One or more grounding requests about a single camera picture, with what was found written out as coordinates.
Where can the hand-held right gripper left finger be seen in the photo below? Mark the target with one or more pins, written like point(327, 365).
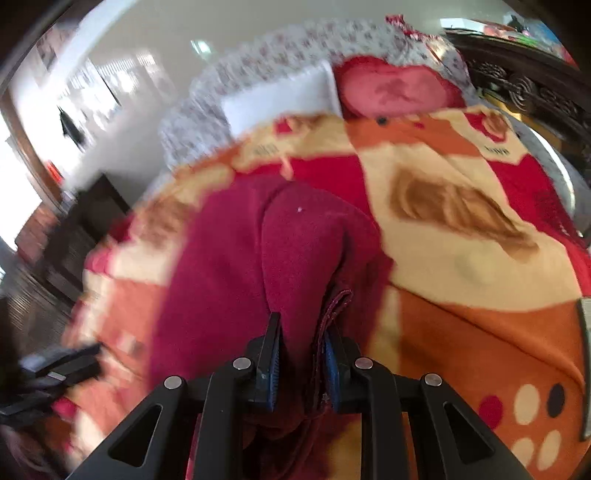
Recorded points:
point(270, 369)

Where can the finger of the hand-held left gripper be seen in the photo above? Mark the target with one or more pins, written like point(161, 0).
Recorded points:
point(32, 401)
point(69, 362)

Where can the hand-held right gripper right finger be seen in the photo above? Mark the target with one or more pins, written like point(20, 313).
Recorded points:
point(333, 369)

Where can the maroon fleece garment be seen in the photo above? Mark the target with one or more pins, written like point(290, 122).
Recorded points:
point(240, 277)

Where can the dark wooden table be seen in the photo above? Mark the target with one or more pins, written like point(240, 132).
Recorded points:
point(78, 235)

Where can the orange red printed blanket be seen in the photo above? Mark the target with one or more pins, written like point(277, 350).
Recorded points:
point(461, 258)

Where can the white pillow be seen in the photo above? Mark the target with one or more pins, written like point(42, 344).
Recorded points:
point(281, 99)

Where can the red heart pillow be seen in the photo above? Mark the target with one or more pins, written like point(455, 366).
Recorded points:
point(392, 90)

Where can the floral quilt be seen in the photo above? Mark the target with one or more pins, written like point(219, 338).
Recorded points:
point(286, 55)

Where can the dark carved wooden headboard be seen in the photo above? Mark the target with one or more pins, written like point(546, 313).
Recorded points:
point(531, 87)

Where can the colourful clutter on headboard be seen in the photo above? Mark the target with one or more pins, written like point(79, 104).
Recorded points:
point(521, 27)

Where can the black hanging wall item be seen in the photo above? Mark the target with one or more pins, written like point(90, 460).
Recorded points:
point(69, 127)

